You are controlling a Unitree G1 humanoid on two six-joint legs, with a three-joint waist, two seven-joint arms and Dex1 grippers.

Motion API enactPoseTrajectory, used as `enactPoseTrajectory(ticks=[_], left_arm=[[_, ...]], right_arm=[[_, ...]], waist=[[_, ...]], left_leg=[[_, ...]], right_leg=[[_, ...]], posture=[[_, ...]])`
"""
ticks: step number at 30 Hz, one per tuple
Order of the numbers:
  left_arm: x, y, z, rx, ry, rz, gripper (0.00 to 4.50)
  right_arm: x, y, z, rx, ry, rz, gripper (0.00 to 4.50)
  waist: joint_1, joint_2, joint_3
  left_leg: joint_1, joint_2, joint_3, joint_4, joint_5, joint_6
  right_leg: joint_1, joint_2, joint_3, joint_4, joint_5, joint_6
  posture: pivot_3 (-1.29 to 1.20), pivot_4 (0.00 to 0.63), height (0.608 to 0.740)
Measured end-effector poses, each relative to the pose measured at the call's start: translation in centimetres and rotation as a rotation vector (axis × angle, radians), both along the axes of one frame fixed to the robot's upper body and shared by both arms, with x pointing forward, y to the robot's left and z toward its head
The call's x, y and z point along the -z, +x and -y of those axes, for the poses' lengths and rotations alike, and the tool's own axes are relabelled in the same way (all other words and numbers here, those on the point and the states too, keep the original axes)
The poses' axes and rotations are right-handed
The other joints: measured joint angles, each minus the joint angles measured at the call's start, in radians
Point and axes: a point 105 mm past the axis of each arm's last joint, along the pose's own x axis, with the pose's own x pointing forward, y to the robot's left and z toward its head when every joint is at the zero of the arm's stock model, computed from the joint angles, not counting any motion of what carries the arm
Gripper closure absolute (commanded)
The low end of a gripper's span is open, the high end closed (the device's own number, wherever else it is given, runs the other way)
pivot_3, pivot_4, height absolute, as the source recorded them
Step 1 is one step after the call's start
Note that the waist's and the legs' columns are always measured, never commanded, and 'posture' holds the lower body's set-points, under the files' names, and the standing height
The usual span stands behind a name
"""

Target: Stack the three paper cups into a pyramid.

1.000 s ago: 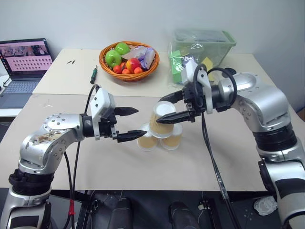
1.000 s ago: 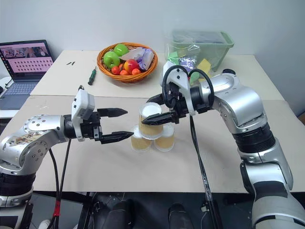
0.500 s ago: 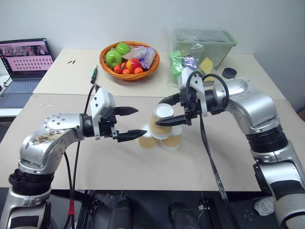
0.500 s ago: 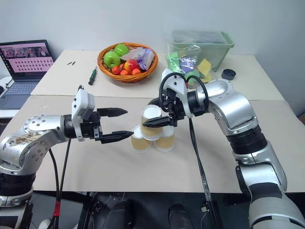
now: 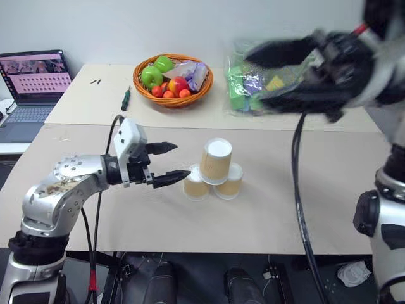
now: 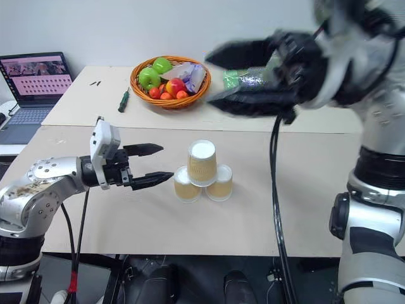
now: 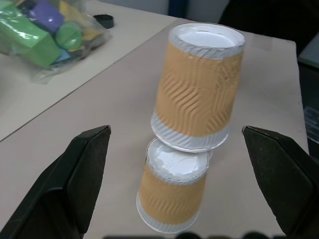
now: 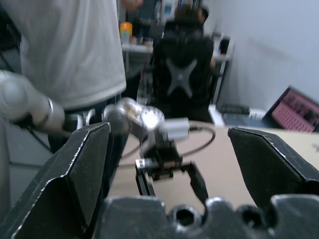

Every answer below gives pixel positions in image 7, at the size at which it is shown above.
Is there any green foam cylinder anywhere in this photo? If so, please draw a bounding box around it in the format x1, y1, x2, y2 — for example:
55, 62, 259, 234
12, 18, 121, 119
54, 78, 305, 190
55, 22, 83, 50

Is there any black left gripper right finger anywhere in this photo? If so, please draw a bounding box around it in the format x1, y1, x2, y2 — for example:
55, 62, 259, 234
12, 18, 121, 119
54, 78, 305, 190
241, 125, 319, 239

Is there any green foam block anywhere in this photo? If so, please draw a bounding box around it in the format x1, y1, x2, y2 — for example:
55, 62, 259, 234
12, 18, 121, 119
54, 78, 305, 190
0, 4, 62, 68

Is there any purple foam block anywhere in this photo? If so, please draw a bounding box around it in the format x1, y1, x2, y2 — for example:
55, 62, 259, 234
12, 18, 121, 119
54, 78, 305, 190
29, 0, 64, 33

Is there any black round cap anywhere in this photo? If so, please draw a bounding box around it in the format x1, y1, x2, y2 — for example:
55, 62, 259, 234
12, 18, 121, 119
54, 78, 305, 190
93, 14, 115, 29

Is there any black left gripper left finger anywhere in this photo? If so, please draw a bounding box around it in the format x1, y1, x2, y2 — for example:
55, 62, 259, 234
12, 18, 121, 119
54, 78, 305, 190
0, 124, 112, 239

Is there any orange ribbed paper cup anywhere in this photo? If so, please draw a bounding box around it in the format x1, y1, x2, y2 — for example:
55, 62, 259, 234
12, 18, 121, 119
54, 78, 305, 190
151, 23, 246, 153
136, 137, 213, 235

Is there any clear bag of foam blocks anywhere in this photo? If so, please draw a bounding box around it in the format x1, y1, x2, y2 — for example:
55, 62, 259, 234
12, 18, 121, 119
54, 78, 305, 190
0, 0, 113, 85

